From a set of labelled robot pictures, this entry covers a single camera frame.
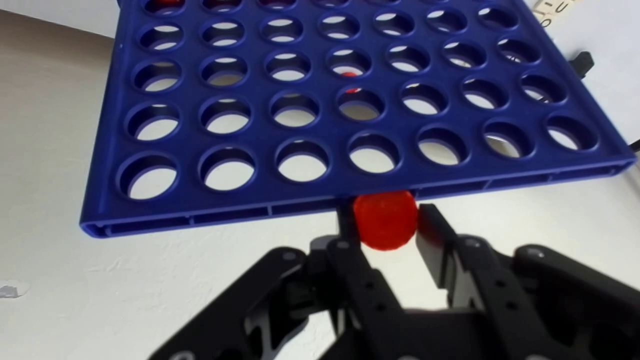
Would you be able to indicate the blue connect-four gameboard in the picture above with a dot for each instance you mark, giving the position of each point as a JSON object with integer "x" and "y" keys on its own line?
{"x": 312, "y": 170}

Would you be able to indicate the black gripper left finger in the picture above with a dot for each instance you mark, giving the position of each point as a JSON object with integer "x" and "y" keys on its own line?
{"x": 360, "y": 292}

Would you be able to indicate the cream letter tile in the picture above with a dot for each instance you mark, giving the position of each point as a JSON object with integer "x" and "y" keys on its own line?
{"x": 557, "y": 9}

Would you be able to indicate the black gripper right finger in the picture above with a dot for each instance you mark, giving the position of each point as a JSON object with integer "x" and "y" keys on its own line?
{"x": 507, "y": 300}

